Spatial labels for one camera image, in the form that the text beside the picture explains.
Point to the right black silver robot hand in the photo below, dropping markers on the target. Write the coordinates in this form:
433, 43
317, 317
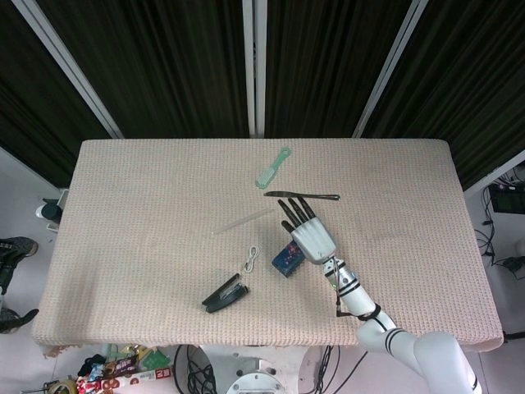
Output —
313, 240

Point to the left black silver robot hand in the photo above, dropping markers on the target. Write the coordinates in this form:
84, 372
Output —
18, 321

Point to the blue grey box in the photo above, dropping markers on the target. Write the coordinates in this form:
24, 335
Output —
287, 260

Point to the white robot base chassis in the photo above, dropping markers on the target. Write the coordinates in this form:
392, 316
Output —
303, 365

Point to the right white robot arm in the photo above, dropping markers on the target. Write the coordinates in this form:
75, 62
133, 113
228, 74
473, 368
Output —
359, 301

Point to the dark metal table knife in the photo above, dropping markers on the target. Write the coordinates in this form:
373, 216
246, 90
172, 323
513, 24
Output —
320, 196

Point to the dark sneaker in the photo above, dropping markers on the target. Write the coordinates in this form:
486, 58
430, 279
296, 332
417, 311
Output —
18, 248

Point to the clear plastic tube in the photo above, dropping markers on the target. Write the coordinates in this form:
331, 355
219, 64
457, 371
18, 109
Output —
242, 222

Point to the brown tape roll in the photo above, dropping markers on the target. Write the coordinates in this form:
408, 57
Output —
61, 386

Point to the green plastic brush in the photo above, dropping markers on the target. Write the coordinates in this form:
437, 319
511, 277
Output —
268, 172

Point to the black crumpled item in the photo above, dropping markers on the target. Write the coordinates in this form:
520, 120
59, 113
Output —
91, 363

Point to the black stapler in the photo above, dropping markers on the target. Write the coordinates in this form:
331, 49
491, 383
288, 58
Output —
223, 297

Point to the red white snack box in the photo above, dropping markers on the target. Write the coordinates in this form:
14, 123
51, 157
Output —
108, 385

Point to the brown chocolate bar wrapper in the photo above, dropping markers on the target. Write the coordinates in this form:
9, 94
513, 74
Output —
121, 364

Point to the white device dark round cap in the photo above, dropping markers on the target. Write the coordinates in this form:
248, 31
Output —
51, 211

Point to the green snack packet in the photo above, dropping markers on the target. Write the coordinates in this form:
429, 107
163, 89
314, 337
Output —
156, 358

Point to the silver round robot flange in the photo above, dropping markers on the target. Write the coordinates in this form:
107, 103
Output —
256, 381

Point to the beige woven tablecloth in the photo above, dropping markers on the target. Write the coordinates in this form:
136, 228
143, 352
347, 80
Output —
143, 225

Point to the dark pleated curtain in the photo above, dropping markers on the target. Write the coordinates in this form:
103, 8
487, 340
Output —
24, 102
471, 82
328, 61
164, 61

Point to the white metal frame post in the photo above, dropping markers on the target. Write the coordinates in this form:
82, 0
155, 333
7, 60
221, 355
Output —
254, 61
389, 65
65, 65

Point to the white metal frame bar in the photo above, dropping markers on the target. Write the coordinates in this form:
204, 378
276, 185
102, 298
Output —
496, 172

